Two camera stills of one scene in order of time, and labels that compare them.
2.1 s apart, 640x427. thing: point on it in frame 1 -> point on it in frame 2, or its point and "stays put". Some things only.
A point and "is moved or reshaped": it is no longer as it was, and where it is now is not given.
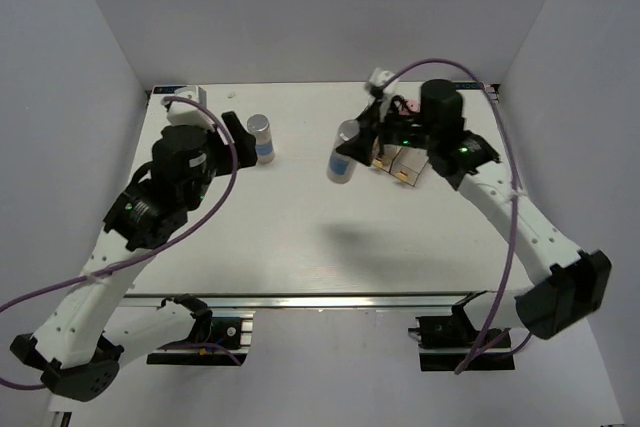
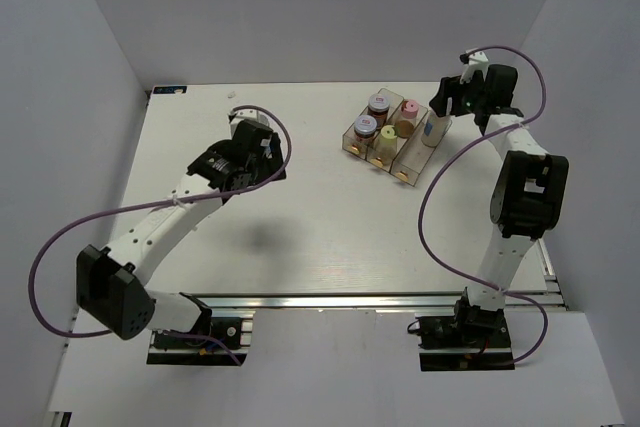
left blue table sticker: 166,89 stays put
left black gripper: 246,141 -> 270,165
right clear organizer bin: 408,163 stays put
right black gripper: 360,146 -> 450,87
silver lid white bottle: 341,167 is moved or reshaped
